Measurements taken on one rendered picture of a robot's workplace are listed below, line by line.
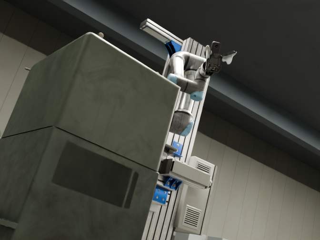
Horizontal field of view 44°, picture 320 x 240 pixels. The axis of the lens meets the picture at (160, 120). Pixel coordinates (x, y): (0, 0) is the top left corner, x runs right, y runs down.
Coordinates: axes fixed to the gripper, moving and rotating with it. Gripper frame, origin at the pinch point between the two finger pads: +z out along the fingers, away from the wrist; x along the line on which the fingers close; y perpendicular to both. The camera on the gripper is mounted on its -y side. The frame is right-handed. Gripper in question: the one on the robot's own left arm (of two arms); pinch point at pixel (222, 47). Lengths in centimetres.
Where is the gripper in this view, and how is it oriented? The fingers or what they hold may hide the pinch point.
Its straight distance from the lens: 199.0
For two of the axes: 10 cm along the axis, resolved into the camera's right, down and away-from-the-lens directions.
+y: -1.2, 9.4, -3.1
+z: 2.2, -2.8, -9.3
